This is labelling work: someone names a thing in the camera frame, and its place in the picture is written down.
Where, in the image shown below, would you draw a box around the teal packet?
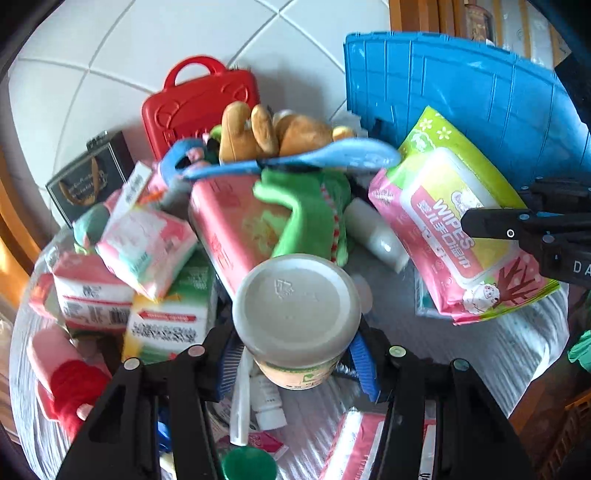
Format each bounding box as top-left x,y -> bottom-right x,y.
413,272 -> 444,319

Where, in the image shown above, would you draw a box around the red toy suitcase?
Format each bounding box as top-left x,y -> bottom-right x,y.
141,55 -> 259,160

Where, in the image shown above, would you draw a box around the bright green striped plush toy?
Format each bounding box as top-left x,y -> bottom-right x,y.
253,168 -> 356,267

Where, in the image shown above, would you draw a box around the small pink packet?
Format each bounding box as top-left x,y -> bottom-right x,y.
247,429 -> 284,462

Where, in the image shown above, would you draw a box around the pink white green tissue pack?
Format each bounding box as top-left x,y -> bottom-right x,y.
95,208 -> 199,302

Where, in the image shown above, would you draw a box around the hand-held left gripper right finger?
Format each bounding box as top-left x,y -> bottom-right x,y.
348,318 -> 539,480

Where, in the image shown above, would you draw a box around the plain white bottle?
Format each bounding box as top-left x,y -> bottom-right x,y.
344,198 -> 409,272

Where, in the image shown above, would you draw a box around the brown plush toy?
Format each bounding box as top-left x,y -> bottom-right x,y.
218,100 -> 356,163

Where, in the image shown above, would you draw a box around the pink pig plush red dress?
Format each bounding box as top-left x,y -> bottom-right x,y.
25,328 -> 114,444

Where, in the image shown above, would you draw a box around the green plastic cap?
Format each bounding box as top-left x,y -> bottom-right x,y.
222,447 -> 278,480

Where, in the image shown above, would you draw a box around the green and pink wet wipes pack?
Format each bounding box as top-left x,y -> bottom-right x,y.
368,105 -> 561,326

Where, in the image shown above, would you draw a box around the light blue plastic spoon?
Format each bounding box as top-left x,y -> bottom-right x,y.
158,137 -> 402,182

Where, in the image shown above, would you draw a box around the pink tissue pack red print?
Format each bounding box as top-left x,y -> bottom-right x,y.
318,410 -> 435,480

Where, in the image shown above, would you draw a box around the wooden slatted partition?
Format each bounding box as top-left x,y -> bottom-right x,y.
389,0 -> 573,65

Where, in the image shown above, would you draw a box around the white plastic tube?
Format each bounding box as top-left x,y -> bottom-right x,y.
229,355 -> 254,446

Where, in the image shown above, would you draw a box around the blue plastic crate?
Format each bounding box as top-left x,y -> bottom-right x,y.
342,31 -> 591,195

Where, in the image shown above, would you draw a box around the long pink tissue pack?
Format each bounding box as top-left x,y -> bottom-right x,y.
188,178 -> 301,301

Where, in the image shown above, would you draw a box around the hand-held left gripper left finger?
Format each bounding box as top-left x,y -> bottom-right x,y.
55,323 -> 245,480

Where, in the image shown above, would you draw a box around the white and pink carton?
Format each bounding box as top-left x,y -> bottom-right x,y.
108,161 -> 160,217

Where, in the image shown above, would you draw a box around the orange wooden furniture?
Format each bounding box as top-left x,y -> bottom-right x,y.
0,148 -> 44,315

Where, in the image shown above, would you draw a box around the black gift box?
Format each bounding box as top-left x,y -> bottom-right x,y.
45,130 -> 137,229

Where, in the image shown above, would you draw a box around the dark green plush toy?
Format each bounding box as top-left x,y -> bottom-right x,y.
71,203 -> 112,252

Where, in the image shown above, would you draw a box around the green and white tissue pack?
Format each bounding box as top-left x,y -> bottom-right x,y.
122,258 -> 218,365

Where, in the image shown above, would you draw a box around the small white pill bottle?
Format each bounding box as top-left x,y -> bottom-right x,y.
249,374 -> 287,430

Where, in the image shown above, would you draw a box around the white-lidded jar with orange label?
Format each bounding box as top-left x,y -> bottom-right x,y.
232,253 -> 362,392

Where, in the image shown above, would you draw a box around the white tissue pack pink ends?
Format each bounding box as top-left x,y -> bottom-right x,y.
28,251 -> 134,330

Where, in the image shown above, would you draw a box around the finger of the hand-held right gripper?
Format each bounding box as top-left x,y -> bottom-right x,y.
461,208 -> 560,251
519,176 -> 591,219

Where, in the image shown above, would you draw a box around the rolled patterned carpet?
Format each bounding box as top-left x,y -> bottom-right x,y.
462,2 -> 497,44

